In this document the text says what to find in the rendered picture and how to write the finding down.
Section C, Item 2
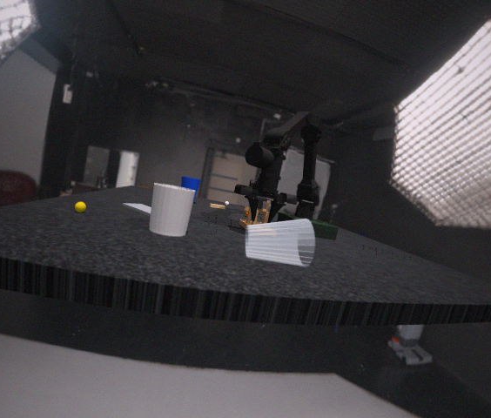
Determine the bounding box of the white ribbed cup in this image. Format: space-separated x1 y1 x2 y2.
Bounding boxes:
244 219 315 267

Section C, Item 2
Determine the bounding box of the yellow ball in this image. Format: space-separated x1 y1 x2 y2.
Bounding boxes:
75 202 86 212

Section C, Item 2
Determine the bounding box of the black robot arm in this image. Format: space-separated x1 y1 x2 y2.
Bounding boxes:
245 111 324 220

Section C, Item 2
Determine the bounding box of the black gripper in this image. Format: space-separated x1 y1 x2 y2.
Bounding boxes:
234 170 297 223

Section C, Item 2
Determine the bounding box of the white mug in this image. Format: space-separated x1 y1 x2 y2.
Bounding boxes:
149 184 196 237

